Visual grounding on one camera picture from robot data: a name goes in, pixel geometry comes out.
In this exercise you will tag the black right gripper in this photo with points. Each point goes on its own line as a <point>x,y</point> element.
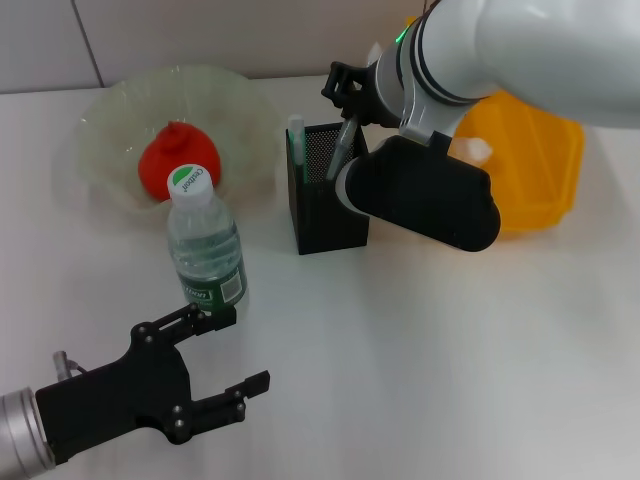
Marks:
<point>375,100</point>

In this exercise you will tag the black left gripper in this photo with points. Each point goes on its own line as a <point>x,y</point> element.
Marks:
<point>125,395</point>

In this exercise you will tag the grey glitter marker pen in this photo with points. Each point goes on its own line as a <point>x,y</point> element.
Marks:
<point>340,150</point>

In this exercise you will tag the mint green utility knife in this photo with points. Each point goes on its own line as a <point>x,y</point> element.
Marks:
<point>296,130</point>

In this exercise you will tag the clear green-label water bottle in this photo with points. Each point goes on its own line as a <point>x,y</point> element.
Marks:
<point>207,240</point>

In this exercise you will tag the white paper ball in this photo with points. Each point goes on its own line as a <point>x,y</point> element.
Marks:
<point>475,149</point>

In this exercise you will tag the red-orange toy orange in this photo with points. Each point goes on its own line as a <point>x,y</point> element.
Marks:
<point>155,165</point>

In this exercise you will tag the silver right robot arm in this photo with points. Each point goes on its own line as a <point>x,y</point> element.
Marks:
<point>500,50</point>

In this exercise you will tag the green glass fruit plate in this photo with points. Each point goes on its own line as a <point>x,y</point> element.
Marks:
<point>240,130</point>

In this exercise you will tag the black mesh pen holder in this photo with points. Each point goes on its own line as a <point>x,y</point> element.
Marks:
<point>325,225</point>

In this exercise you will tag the yellow plastic bin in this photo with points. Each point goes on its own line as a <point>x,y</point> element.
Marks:
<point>540,165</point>

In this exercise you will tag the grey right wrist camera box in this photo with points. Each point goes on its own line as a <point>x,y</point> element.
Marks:
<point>425,200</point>

